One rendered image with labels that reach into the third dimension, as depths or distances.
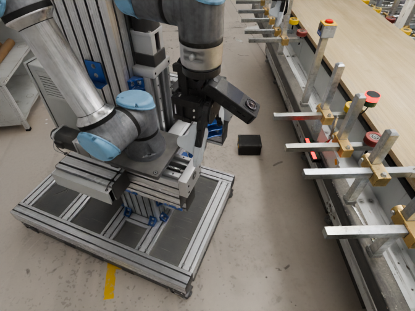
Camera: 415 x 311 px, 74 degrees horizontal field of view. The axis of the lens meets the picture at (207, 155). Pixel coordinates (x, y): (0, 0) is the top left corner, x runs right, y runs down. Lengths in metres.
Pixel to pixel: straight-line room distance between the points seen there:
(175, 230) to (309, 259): 0.90
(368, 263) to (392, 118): 0.75
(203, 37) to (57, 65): 0.44
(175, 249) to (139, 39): 1.17
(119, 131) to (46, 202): 1.40
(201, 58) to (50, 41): 0.42
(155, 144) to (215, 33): 0.59
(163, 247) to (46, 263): 0.81
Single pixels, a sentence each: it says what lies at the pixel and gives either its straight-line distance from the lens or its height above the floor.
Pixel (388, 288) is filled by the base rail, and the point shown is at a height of 0.70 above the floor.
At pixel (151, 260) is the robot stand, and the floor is 0.21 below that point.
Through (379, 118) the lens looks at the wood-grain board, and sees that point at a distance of 1.64.
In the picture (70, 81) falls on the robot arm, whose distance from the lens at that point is 0.80.
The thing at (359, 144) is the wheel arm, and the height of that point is 0.86.
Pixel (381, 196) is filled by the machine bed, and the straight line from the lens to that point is 1.60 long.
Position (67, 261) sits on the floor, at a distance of 2.12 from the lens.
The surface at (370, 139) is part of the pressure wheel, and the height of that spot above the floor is 0.91.
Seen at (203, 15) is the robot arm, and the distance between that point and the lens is 0.45.
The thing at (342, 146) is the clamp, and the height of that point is 0.87.
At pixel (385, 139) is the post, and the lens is 1.17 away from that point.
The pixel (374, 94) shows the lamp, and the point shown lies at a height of 1.11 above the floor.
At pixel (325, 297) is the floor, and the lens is 1.96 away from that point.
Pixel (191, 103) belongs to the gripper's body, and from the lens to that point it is 0.53.
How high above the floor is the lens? 1.75
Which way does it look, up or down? 46 degrees down
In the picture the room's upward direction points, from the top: straight up
